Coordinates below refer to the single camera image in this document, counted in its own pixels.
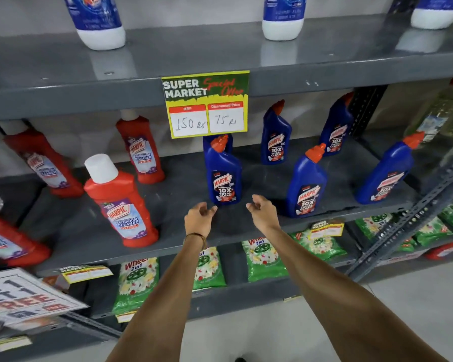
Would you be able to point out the person's right hand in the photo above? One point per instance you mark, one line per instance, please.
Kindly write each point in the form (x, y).
(266, 216)

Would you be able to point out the row of green detergent packets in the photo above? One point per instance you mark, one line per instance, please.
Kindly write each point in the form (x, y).
(136, 286)

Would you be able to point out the red cleaner bottle white cap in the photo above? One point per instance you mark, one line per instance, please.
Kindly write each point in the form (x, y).
(141, 150)
(120, 207)
(19, 241)
(45, 162)

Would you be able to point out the person's left hand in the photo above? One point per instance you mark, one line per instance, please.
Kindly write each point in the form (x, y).
(196, 222)

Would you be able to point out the grey metal shelf unit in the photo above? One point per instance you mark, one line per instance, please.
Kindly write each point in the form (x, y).
(98, 82)

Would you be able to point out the person's left forearm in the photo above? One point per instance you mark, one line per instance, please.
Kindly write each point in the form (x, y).
(166, 297)

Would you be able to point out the white bottle blue label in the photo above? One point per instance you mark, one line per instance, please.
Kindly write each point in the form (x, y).
(434, 13)
(98, 22)
(283, 18)

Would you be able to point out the person's right forearm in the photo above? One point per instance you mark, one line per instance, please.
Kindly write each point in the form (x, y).
(332, 297)

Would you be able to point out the person's right thumb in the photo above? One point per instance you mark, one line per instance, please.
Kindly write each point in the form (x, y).
(251, 208)

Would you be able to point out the clear bottle red cap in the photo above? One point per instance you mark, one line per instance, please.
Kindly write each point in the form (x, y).
(438, 113)

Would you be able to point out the person's left thumb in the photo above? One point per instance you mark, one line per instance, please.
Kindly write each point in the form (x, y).
(212, 211)

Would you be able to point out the green yellow price sign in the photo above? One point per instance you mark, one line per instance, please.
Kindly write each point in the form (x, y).
(207, 109)

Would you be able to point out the red detergent packet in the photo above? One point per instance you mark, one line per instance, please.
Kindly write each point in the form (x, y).
(445, 249)

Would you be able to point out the group of blue cleaner bottles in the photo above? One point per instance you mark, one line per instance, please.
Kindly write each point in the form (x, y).
(305, 184)

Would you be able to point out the white red promo sign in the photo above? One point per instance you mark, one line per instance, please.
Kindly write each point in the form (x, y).
(22, 294)

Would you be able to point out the small yellow price tag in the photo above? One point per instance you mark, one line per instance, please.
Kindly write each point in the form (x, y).
(125, 317)
(85, 273)
(326, 229)
(12, 343)

